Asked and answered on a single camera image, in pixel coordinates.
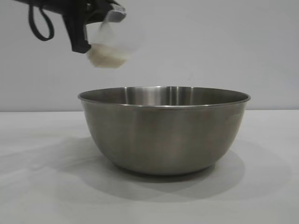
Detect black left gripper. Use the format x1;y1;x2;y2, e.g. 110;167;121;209
21;0;127;54

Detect clear plastic measuring cup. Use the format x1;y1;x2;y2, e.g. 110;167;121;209
85;11;131;70

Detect white rice grains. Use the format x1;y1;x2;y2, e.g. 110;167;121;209
86;43;131;69

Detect stainless steel mixing bowl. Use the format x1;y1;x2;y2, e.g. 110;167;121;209
78;86;251;176

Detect black looped cable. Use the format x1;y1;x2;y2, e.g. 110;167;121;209
28;4;56;42

